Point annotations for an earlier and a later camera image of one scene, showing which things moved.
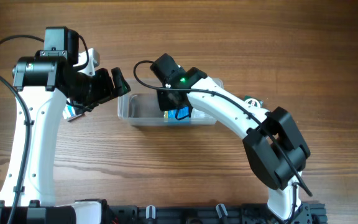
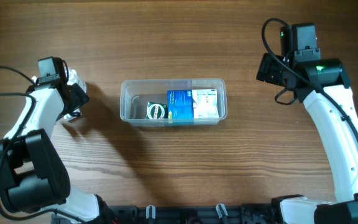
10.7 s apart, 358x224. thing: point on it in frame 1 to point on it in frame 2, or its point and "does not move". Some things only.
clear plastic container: [140, 108] does not move
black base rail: [231, 213] does not move
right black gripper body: [165, 101] to [268, 70]
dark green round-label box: [252, 101] to [155, 111]
